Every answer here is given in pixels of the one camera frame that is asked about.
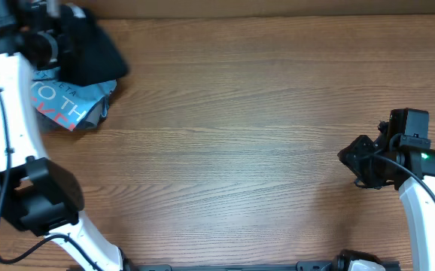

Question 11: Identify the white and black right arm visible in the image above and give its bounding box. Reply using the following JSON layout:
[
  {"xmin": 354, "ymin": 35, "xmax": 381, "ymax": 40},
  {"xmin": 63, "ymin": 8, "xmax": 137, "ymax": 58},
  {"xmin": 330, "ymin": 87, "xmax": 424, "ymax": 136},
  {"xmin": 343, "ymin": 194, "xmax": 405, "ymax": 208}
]
[{"xmin": 337, "ymin": 108, "xmax": 435, "ymax": 270}]

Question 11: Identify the dark teal t-shirt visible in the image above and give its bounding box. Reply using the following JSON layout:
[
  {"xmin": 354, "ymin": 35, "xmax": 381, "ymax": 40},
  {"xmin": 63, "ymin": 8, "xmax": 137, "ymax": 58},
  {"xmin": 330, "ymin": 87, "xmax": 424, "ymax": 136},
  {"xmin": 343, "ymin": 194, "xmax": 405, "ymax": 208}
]
[{"xmin": 58, "ymin": 4, "xmax": 129, "ymax": 87}]

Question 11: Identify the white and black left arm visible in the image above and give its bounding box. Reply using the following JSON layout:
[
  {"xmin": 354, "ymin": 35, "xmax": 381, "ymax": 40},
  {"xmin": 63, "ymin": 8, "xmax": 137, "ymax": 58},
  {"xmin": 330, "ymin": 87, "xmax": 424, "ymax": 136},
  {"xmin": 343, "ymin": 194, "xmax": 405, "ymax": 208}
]
[{"xmin": 0, "ymin": 0, "xmax": 133, "ymax": 270}]

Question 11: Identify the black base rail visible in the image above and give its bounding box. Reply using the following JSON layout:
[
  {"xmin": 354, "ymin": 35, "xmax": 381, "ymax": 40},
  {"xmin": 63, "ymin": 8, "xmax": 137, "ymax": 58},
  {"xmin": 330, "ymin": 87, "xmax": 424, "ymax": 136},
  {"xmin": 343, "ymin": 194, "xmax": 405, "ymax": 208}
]
[{"xmin": 135, "ymin": 260, "xmax": 333, "ymax": 271}]

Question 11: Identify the grey folded garment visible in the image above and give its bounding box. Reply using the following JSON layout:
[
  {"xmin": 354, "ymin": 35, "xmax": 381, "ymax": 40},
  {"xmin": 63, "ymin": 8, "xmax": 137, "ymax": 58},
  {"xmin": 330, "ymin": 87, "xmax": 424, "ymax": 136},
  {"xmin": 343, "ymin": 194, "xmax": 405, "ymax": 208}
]
[{"xmin": 36, "ymin": 97, "xmax": 109, "ymax": 132}]

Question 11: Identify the light blue printed t-shirt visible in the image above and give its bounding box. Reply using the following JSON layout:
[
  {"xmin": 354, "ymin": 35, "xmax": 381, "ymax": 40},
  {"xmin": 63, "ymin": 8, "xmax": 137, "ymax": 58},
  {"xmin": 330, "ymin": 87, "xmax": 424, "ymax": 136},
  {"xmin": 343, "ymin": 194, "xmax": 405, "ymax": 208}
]
[{"xmin": 31, "ymin": 68, "xmax": 117, "ymax": 126}]

